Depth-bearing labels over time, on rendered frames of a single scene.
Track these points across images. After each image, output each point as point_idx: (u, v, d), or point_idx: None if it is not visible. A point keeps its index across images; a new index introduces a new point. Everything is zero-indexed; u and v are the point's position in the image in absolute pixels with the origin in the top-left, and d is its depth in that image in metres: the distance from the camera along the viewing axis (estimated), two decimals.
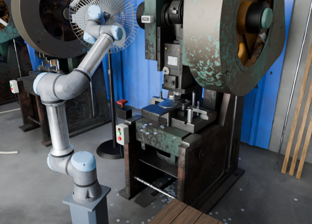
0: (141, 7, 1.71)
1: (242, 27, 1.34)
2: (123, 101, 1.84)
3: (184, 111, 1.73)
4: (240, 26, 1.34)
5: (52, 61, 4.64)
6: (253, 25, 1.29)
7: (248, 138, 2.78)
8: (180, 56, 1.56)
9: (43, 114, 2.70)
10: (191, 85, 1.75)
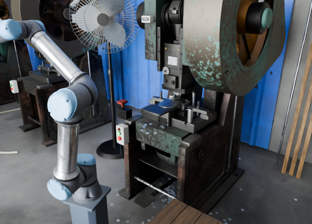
0: (141, 7, 1.71)
1: (247, 33, 1.40)
2: (123, 101, 1.84)
3: (184, 111, 1.73)
4: (245, 33, 1.41)
5: None
6: (257, 34, 1.36)
7: (248, 138, 2.78)
8: (180, 56, 1.56)
9: (43, 114, 2.70)
10: (191, 85, 1.75)
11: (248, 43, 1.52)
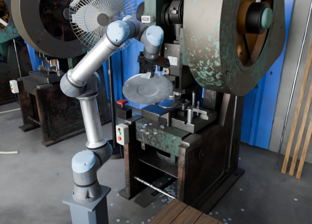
0: (141, 7, 1.71)
1: None
2: (123, 101, 1.84)
3: (184, 111, 1.73)
4: None
5: (52, 61, 4.64)
6: None
7: (248, 138, 2.78)
8: (180, 56, 1.56)
9: (43, 114, 2.70)
10: (191, 85, 1.75)
11: (250, 36, 1.53)
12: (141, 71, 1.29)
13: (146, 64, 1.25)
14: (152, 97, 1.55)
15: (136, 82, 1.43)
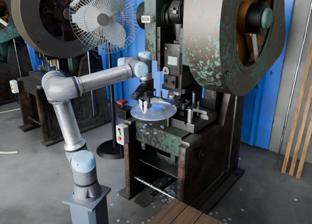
0: (141, 7, 1.71)
1: (242, 19, 1.31)
2: (123, 101, 1.84)
3: (184, 111, 1.73)
4: (240, 18, 1.32)
5: (52, 61, 4.64)
6: (254, 17, 1.27)
7: (248, 138, 2.78)
8: (180, 56, 1.56)
9: (43, 114, 2.70)
10: (191, 85, 1.75)
11: None
12: None
13: None
14: (156, 105, 1.69)
15: (145, 115, 1.55)
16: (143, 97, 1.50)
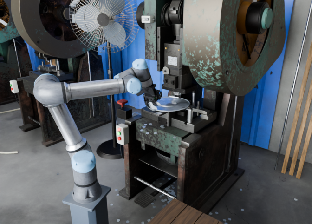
0: (141, 7, 1.71)
1: None
2: (123, 101, 1.84)
3: (184, 111, 1.73)
4: None
5: (52, 61, 4.64)
6: None
7: (248, 138, 2.78)
8: (180, 56, 1.56)
9: (43, 114, 2.70)
10: (191, 85, 1.75)
11: None
12: (159, 96, 1.54)
13: None
14: (166, 100, 1.80)
15: (164, 108, 1.64)
16: None
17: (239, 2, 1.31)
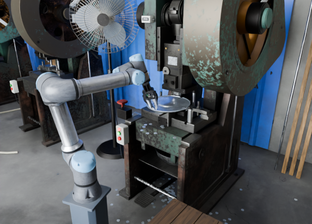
0: (141, 7, 1.71)
1: (246, 33, 1.40)
2: (123, 101, 1.84)
3: (184, 111, 1.73)
4: (244, 33, 1.40)
5: (52, 61, 4.64)
6: (256, 34, 1.35)
7: (248, 138, 2.78)
8: (180, 56, 1.56)
9: (43, 114, 2.70)
10: (191, 85, 1.75)
11: (245, 47, 1.51)
12: (154, 96, 1.53)
13: (150, 89, 1.53)
14: None
15: (181, 104, 1.69)
16: None
17: None
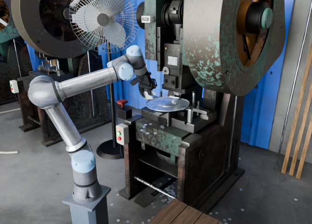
0: (141, 7, 1.71)
1: (243, 31, 1.36)
2: (123, 101, 1.84)
3: (184, 111, 1.73)
4: (242, 31, 1.36)
5: (52, 61, 4.64)
6: (254, 30, 1.32)
7: (248, 138, 2.78)
8: (180, 56, 1.56)
9: (43, 114, 2.70)
10: (191, 85, 1.75)
11: (238, 53, 1.45)
12: (154, 85, 1.49)
13: None
14: (155, 104, 1.72)
15: (181, 105, 1.70)
16: None
17: None
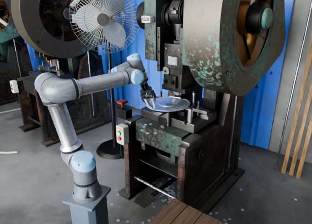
0: (141, 7, 1.71)
1: None
2: (123, 101, 1.84)
3: (184, 111, 1.73)
4: None
5: (52, 61, 4.64)
6: None
7: (248, 138, 2.78)
8: (180, 56, 1.56)
9: (43, 114, 2.70)
10: (191, 85, 1.75)
11: None
12: (152, 95, 1.54)
13: (148, 88, 1.54)
14: (167, 108, 1.65)
15: (172, 99, 1.80)
16: None
17: None
